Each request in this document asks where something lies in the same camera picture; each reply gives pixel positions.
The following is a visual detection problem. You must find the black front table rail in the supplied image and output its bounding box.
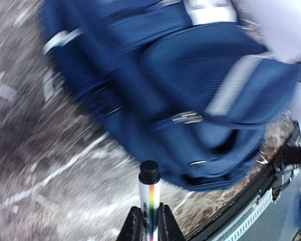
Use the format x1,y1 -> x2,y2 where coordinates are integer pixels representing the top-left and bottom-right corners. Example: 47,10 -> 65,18
186,121 -> 301,240

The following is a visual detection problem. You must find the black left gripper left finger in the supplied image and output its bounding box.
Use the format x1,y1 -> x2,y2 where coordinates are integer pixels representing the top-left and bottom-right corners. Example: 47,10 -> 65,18
116,206 -> 143,241

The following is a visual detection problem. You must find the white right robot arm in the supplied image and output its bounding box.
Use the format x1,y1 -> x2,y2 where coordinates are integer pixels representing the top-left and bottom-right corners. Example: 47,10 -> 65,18
273,145 -> 301,173

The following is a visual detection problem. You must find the black marker pen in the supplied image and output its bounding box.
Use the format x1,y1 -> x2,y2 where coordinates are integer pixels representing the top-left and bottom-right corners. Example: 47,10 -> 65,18
138,160 -> 161,241

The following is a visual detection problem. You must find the navy blue student backpack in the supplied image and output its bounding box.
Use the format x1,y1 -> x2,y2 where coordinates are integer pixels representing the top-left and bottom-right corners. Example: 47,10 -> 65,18
42,1 -> 301,192

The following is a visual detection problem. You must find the white cable duct strip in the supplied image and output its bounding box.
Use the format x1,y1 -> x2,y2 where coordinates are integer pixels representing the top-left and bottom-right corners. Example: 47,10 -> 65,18
215,188 -> 273,241

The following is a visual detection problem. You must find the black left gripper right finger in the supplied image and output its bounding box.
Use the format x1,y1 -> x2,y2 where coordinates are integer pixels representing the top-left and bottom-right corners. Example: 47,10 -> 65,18
158,203 -> 186,241

